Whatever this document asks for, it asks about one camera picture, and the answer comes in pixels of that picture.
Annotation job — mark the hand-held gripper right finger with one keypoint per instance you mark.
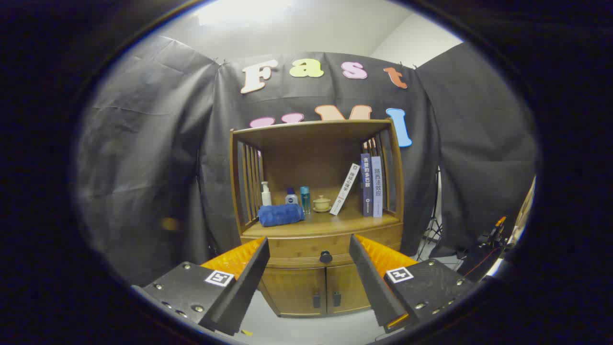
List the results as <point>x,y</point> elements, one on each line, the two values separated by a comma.
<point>371,287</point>

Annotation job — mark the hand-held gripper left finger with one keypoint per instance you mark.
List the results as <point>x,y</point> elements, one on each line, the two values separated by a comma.
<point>244,287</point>

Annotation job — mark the wooden cabinet door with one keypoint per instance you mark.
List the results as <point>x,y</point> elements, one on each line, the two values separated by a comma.
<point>292,292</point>
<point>347,287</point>

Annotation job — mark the wooden countertop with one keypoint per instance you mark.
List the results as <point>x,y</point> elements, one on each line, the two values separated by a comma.
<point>340,223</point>

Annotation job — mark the wooden cabinet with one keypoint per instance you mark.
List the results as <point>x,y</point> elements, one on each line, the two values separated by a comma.
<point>311,158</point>

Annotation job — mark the rolled blue towel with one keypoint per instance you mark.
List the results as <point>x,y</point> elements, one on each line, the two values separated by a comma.
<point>280,215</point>

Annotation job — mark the black light stand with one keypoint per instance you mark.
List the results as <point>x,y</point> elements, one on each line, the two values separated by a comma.
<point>434,225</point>

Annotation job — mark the white pump bottle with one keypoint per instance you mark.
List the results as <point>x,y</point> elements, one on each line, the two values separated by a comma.
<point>266,197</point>

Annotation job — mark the beige lidded teacup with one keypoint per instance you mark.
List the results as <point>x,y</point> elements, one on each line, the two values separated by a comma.
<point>322,204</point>

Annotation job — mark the white bottle with blue cap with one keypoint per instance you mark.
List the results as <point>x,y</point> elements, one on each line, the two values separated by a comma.
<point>291,198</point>

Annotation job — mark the dark blue book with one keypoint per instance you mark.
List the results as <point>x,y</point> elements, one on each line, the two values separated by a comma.
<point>366,187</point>

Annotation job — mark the light purple book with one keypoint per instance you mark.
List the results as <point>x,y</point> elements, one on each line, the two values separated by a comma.
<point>377,187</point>

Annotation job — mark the white book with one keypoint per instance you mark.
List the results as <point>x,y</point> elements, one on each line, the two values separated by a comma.
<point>345,189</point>

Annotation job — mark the clear blue bottle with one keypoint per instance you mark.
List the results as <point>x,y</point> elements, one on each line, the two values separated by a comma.
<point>305,199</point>

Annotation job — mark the black device with orange part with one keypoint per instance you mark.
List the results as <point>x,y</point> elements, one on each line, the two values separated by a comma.
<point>486,239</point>

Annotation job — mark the black backdrop cloth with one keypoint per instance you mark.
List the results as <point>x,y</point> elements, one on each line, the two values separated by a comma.
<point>143,167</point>

